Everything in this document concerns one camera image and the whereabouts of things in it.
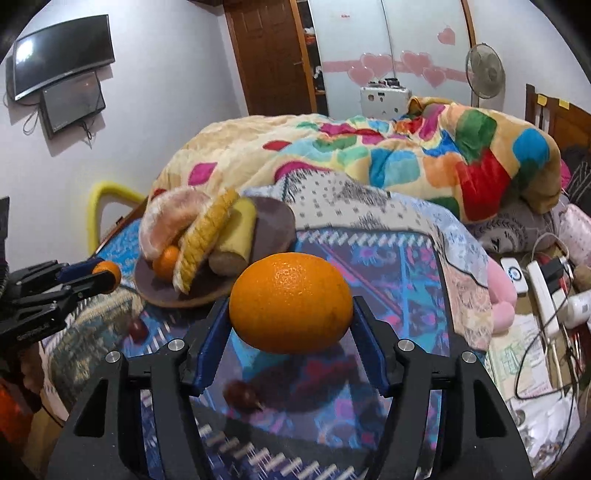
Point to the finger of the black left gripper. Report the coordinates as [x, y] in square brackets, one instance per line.
[78, 269]
[57, 306]

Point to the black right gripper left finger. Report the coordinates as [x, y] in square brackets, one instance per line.
[103, 436]

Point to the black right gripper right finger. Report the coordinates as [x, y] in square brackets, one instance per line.
[477, 437]

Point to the small mandarin orange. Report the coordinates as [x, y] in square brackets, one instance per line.
[109, 276]
[163, 266]

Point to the peeled pomelo segment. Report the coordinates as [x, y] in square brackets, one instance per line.
[200, 238]
[166, 216]

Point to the medium orange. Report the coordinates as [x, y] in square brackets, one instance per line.
[291, 303]

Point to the dark purple plate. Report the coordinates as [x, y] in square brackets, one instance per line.
[275, 232]

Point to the yellow foam tube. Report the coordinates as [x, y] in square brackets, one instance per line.
[101, 193]

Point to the blue patterned patchwork bedsheet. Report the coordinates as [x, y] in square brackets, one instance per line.
[354, 356]

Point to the pink plush toy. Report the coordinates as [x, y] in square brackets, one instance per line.
[503, 297]

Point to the white power strip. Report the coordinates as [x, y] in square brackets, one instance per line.
[546, 307]

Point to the colourful patchwork fleece blanket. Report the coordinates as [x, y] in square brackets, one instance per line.
[469, 160]

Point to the white suitcase box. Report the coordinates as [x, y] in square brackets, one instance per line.
[384, 101]

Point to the brown wooden door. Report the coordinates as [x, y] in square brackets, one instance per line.
[275, 71]

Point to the wooden bed headboard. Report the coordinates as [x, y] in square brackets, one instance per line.
[567, 123]

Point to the standing electric fan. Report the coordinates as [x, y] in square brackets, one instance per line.
[485, 72]

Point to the white wardrobe with hearts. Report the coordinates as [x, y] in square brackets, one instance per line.
[423, 44]

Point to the wall mounted black monitor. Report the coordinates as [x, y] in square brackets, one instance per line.
[58, 51]

